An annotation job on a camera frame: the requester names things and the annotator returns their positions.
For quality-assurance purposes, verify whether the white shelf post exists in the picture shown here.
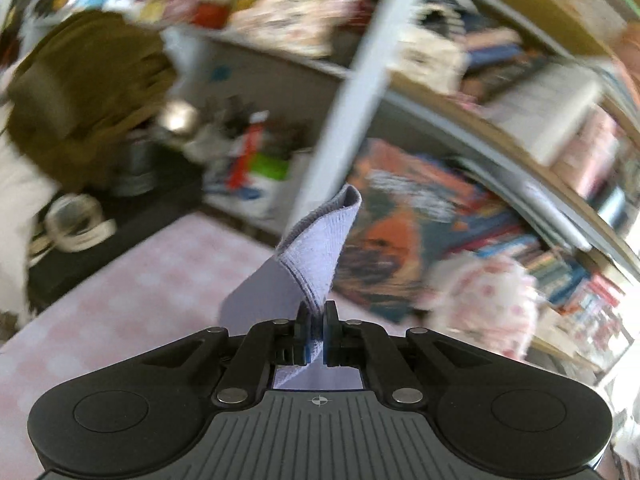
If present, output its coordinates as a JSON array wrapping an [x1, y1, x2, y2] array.
[[286, 0, 442, 235]]

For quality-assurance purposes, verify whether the row of books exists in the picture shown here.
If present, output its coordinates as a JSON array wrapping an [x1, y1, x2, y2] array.
[[450, 195, 633, 366]]

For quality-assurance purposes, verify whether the white tub with green lid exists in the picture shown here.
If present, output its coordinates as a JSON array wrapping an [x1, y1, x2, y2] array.
[[244, 153, 292, 219]]

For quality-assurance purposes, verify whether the pink checkered table mat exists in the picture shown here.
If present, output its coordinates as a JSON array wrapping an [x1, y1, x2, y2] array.
[[0, 211, 441, 480]]

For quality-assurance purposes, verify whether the white pink plush bunny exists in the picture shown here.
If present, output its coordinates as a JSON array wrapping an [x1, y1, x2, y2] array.
[[416, 251, 545, 362]]

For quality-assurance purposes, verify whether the black box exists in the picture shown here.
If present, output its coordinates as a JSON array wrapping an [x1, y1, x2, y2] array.
[[27, 157, 207, 307]]

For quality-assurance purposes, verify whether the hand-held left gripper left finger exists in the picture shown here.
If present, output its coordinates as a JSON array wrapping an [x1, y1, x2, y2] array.
[[125, 301, 312, 407]]

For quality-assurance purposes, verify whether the olive brown jacket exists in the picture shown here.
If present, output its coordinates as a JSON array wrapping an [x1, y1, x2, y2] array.
[[6, 9, 179, 192]]

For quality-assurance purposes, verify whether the illustrated cover book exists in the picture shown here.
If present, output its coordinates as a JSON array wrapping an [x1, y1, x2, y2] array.
[[331, 139, 527, 325]]

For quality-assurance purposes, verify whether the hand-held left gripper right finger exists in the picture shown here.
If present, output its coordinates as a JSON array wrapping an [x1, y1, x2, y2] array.
[[322, 300, 506, 406]]

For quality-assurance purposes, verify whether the dark round jar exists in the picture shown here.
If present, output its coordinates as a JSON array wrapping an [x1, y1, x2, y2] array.
[[112, 132, 157, 197]]

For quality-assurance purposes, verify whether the white wrist watch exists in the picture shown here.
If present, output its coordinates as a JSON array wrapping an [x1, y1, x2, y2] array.
[[44, 194, 119, 254]]

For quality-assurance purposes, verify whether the lavender cloth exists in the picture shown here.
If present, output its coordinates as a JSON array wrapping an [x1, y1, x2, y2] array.
[[219, 184, 363, 391]]

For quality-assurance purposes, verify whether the white cloth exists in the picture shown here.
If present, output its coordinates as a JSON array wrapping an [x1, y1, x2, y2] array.
[[0, 104, 62, 322]]

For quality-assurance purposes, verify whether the red tassel ornament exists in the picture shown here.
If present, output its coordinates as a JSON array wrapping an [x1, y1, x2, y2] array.
[[229, 124, 267, 187]]

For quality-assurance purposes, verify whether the metal bowl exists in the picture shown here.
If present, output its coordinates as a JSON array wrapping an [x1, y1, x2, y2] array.
[[159, 101, 202, 135]]

